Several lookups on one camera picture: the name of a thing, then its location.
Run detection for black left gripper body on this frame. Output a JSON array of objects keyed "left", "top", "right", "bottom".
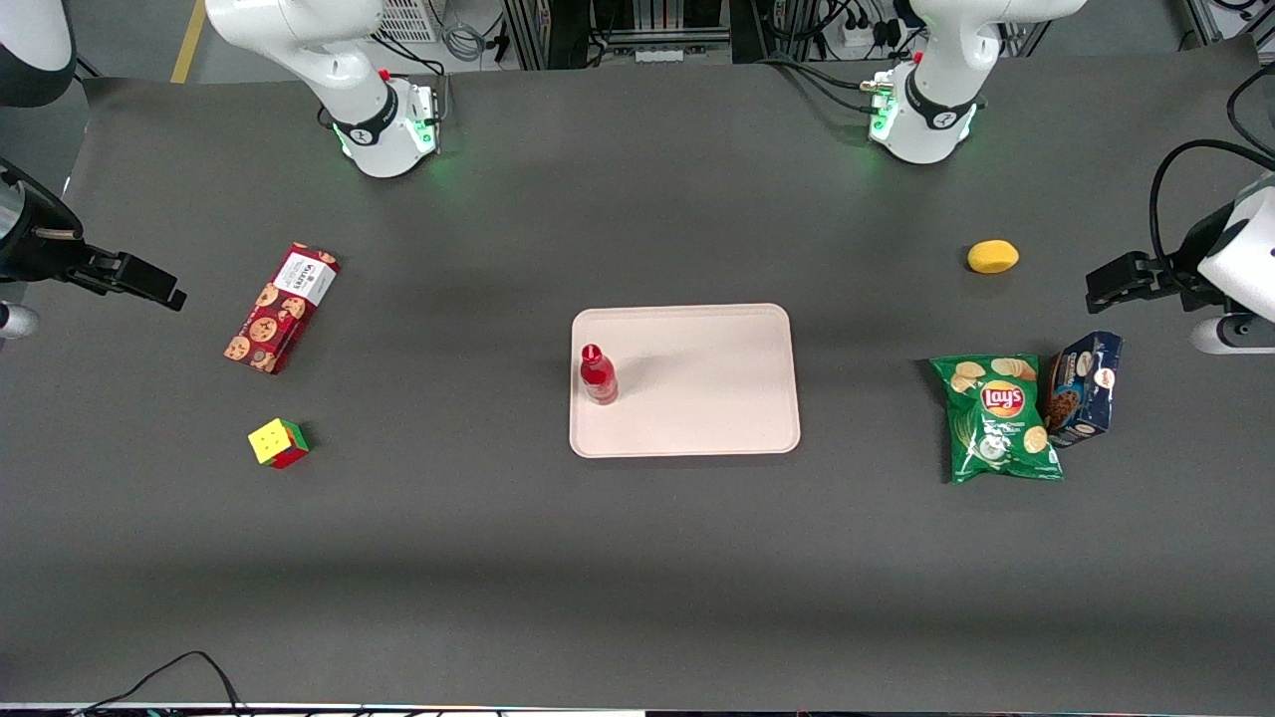
[{"left": 1153, "top": 205, "right": 1243, "bottom": 313}]

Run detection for white power strip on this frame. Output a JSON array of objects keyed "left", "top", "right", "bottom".
[{"left": 840, "top": 18, "right": 897, "bottom": 51}]

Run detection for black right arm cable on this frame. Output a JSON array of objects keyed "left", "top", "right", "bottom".
[{"left": 0, "top": 157, "right": 91, "bottom": 245}]

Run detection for black left base cables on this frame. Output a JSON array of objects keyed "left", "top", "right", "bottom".
[{"left": 762, "top": 55, "right": 897, "bottom": 116}]

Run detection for black curved cable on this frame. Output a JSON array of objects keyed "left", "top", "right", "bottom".
[{"left": 1226, "top": 64, "right": 1275, "bottom": 160}]

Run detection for beige plastic tray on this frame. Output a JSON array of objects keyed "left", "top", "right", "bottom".
[{"left": 569, "top": 303, "right": 802, "bottom": 459}]

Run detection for aluminium frame post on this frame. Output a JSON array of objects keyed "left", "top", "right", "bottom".
[{"left": 1180, "top": 0, "right": 1275, "bottom": 46}]

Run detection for thin black table-edge cable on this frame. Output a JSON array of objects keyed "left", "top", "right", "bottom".
[{"left": 68, "top": 650, "right": 245, "bottom": 717}]

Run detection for red cookie box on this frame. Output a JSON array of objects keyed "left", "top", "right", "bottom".
[{"left": 223, "top": 242, "right": 342, "bottom": 375}]

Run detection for black equipment rack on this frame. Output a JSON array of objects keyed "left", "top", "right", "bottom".
[{"left": 503, "top": 0, "right": 768, "bottom": 71}]

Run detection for colourful puzzle cube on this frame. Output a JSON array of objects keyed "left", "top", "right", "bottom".
[{"left": 247, "top": 417, "right": 311, "bottom": 470}]

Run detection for blue cookie box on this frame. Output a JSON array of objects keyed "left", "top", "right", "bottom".
[{"left": 1043, "top": 331, "right": 1125, "bottom": 448}]

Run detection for white perforated box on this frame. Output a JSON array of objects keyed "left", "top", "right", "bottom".
[{"left": 377, "top": 0, "right": 441, "bottom": 44}]

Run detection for yellow lemon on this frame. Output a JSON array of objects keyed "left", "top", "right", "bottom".
[{"left": 966, "top": 239, "right": 1021, "bottom": 275}]

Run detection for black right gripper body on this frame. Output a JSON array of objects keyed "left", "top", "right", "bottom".
[{"left": 0, "top": 224, "right": 97, "bottom": 288}]

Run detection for black right base cable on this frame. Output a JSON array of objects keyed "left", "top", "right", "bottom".
[{"left": 374, "top": 33, "right": 445, "bottom": 77}]

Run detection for red coke bottle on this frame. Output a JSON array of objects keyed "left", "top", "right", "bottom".
[{"left": 580, "top": 344, "right": 620, "bottom": 405}]

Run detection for green Lay's chips bag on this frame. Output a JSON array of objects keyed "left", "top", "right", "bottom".
[{"left": 929, "top": 354, "right": 1065, "bottom": 485}]

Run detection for looped black left arm cable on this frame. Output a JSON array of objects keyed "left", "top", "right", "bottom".
[{"left": 1148, "top": 138, "right": 1275, "bottom": 285}]

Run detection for dark grey table mat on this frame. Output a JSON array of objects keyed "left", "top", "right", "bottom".
[{"left": 0, "top": 40, "right": 1275, "bottom": 710}]

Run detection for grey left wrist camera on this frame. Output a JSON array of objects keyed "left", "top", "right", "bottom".
[{"left": 1189, "top": 313, "right": 1275, "bottom": 357}]

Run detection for grey coiled cable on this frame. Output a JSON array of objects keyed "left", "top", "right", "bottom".
[{"left": 441, "top": 18, "right": 489, "bottom": 63}]

